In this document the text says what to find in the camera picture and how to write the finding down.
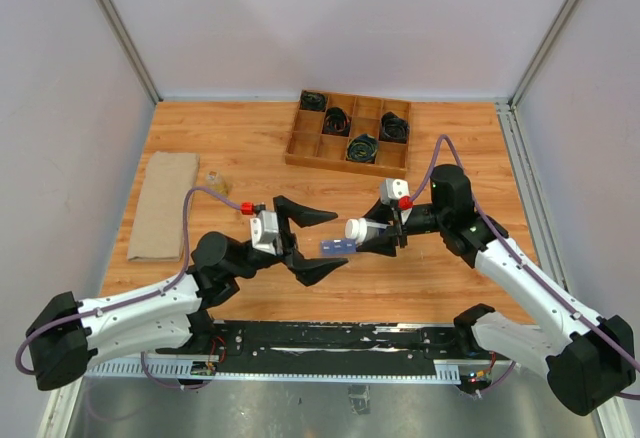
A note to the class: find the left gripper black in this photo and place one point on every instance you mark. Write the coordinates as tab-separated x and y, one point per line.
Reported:
307	270

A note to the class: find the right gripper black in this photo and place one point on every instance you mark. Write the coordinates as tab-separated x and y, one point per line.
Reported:
386	241

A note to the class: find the white pill bottle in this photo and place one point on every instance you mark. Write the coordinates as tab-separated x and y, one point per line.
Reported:
361	230

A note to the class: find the blue weekly pill organizer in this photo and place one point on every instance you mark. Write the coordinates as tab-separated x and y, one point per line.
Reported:
338	247

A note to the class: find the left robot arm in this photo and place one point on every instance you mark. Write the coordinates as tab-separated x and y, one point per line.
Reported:
140	308

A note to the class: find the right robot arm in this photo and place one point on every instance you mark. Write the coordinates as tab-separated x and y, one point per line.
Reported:
530	283

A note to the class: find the rolled tie green pattern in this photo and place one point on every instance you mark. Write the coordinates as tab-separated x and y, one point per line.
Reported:
362	149

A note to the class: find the rolled tie right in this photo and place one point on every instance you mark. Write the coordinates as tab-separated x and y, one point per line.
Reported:
394	128

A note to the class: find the small glass bottle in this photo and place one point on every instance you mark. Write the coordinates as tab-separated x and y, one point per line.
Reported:
218	183

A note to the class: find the wooden compartment tray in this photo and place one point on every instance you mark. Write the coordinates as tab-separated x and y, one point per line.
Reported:
309	147

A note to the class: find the rolled tie orange stripes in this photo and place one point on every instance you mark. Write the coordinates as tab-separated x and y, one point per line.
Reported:
336	122

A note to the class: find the beige folded cloth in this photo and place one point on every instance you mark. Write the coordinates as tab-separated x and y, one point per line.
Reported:
156	234

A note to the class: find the rolled tie top left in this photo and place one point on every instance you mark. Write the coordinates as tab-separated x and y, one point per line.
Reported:
312	101

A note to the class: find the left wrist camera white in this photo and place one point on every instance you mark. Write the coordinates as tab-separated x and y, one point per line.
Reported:
264	230

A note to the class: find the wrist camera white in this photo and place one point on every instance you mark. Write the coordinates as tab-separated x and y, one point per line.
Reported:
264	230
393	189

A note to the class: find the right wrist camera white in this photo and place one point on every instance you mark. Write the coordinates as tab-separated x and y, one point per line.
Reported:
393	189

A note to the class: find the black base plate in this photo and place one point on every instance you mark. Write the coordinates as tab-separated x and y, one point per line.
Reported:
325	349

